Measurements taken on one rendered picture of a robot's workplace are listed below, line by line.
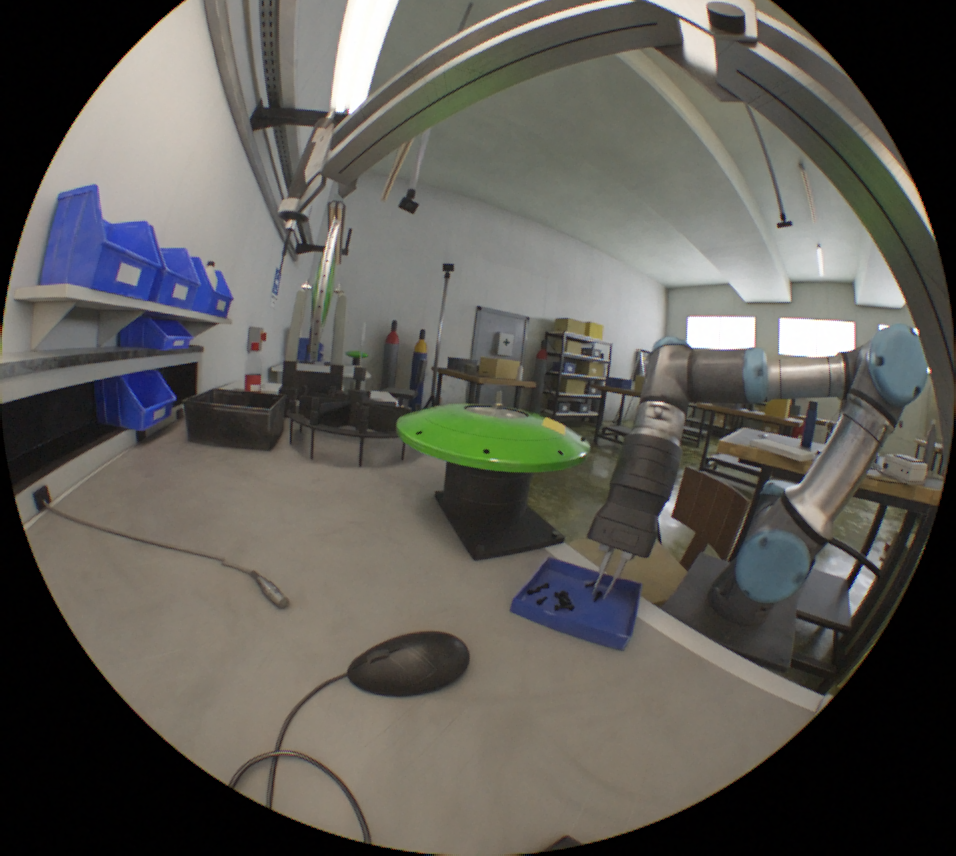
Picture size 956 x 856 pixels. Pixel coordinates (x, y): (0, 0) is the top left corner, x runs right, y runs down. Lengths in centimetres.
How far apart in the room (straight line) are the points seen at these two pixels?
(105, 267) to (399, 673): 64
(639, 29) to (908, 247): 21
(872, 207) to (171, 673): 53
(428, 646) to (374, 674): 5
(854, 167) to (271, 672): 48
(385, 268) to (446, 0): 407
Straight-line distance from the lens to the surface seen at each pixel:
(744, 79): 23
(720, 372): 36
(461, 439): 38
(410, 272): 530
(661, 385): 38
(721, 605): 56
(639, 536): 34
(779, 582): 39
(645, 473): 33
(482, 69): 28
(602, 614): 38
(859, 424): 38
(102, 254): 60
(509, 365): 362
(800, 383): 47
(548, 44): 27
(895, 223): 20
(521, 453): 37
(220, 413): 77
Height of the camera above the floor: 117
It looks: 4 degrees down
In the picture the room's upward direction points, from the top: 7 degrees clockwise
